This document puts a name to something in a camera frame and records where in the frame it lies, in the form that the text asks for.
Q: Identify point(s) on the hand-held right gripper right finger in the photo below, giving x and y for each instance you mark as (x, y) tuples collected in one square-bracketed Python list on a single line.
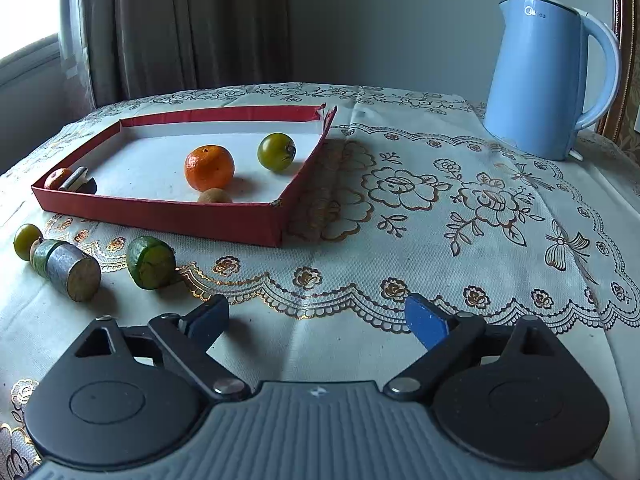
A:
[(425, 323)]

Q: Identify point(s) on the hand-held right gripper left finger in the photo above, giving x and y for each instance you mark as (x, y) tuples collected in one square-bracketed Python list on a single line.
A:
[(207, 321)]

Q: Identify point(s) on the green cucumber piece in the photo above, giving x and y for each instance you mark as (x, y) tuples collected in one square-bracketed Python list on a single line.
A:
[(150, 263), (42, 260)]

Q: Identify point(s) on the red cardboard box tray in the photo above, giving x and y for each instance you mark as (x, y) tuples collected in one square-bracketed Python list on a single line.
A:
[(150, 216)]

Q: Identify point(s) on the brown longan fruit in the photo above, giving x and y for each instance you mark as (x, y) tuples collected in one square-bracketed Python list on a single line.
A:
[(35, 247), (215, 196)]

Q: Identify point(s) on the large orange tangerine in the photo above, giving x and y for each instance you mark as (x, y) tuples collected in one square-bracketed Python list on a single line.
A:
[(209, 168)]

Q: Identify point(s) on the green tomato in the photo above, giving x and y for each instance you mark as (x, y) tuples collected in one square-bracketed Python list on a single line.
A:
[(276, 151), (25, 240)]

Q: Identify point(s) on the small orange tangerine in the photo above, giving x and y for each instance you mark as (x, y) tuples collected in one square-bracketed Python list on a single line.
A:
[(55, 178)]

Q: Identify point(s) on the light blue electric kettle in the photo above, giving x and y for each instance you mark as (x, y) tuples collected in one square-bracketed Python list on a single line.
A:
[(535, 80)]

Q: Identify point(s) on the brown patterned curtain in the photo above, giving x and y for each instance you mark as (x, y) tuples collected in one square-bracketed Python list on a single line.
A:
[(190, 25)]

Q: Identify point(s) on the sheer white curtain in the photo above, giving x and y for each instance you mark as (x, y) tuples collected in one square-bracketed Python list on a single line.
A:
[(72, 30)]

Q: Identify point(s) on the gold framed wallpaper panel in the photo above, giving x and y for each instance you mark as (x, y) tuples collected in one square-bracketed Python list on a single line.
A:
[(625, 50)]

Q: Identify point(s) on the window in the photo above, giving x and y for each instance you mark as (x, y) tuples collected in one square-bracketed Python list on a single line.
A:
[(25, 5)]

